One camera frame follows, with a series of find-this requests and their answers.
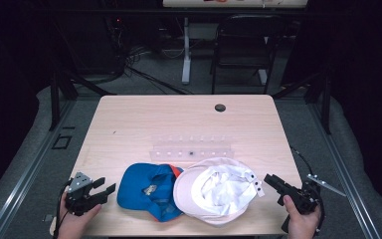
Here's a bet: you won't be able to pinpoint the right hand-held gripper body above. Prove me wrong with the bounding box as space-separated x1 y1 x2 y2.
284 173 346 215

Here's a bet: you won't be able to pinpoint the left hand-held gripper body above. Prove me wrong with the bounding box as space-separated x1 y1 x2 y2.
65 171 109 217

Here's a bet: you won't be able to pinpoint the blue and orange cap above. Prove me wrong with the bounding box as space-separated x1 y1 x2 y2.
116 162 185 223

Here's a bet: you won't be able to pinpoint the pale pink and white cap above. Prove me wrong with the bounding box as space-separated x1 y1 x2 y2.
172 156 266 228

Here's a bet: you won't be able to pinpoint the clear acrylic peg rack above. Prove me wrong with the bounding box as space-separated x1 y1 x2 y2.
149 133 236 163

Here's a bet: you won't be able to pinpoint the person's right hand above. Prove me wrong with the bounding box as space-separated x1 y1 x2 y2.
282 194 322 239

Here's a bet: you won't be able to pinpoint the person's left hand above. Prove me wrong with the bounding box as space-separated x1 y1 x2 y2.
57 193 102 239

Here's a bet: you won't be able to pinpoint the black tape square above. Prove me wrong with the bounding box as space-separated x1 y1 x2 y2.
51 133 74 150

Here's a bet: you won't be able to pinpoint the black folding chair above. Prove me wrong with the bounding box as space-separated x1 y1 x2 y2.
210 13 287 96

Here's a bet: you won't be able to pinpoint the white desk leg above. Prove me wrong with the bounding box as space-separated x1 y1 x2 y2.
181 17 193 86

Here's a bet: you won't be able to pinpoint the left hand-held gripper black cable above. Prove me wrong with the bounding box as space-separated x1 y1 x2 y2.
53 178 74 239

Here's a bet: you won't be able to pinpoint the hand-held gripper black cable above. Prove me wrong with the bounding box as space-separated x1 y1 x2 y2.
53 178 74 239
289 145 326 235

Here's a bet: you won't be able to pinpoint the right hand-held gripper black cable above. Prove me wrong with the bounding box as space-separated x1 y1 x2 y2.
289 145 326 235

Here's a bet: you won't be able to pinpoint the aluminium floor rail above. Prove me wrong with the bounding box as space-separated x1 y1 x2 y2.
0 99 78 239
306 103 382 239

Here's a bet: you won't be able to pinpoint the black metal frame stand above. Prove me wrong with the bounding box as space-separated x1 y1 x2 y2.
48 19 117 132

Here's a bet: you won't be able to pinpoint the black floor cables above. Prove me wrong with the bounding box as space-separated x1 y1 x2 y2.
124 64 193 96

